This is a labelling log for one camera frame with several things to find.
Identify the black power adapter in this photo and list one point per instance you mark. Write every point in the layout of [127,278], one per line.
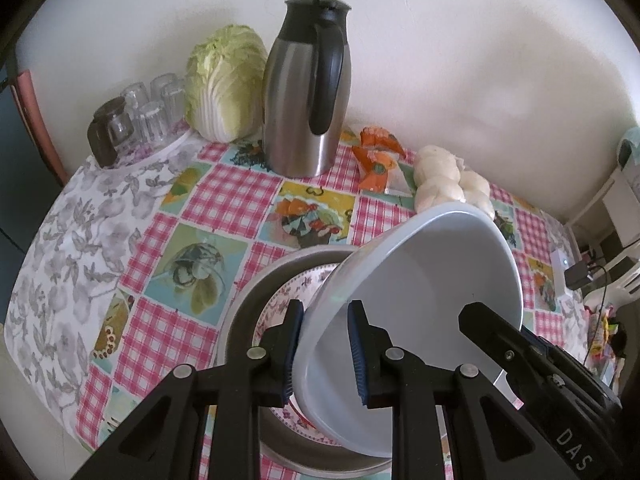
[580,275]

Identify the colourful snack packets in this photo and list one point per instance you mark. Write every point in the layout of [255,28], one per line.
[605,332]

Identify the dark brown glass cup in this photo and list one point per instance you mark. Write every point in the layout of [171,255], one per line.
[100,145]

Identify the pale teal object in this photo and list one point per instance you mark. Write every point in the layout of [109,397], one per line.
[631,145]

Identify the clear orange printed packet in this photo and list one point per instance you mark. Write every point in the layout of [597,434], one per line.
[382,172]

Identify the pink checked tablecloth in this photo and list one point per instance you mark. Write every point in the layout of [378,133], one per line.
[220,195]

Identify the bag of steamed buns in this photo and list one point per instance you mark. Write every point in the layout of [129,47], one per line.
[440,175]

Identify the orange snack packet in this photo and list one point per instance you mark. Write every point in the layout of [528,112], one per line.
[380,139]

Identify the white tray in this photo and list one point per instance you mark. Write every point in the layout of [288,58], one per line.
[170,143]

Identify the floral rimmed plate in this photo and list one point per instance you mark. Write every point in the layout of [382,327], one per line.
[280,305]

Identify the plain white bowl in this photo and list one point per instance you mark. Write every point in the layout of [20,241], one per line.
[425,285]

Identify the grey floral tablecloth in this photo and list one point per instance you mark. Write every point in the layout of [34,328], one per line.
[75,240]

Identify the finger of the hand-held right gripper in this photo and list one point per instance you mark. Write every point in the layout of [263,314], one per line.
[500,340]

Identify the reddish wooden bar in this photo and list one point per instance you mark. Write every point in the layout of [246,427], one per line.
[30,125]

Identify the stainless steel thermos jug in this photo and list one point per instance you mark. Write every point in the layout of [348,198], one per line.
[295,110]

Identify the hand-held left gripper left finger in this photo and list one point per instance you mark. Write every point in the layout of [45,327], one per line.
[296,350]

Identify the stainless steel basin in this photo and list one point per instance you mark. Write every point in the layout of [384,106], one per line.
[240,305]

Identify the white power strip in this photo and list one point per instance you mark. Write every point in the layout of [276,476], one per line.
[559,270]

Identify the white cabinet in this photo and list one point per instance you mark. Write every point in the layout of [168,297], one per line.
[625,205]

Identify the white plastic chair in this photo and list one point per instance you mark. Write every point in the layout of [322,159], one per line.
[625,280]

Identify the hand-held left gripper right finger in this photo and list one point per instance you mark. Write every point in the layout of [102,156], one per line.
[357,355]

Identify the clear drinking glass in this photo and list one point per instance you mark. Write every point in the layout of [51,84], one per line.
[169,90]
[119,129]
[152,122]
[135,97]

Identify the napa cabbage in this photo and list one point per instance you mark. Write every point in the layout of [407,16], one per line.
[220,85]

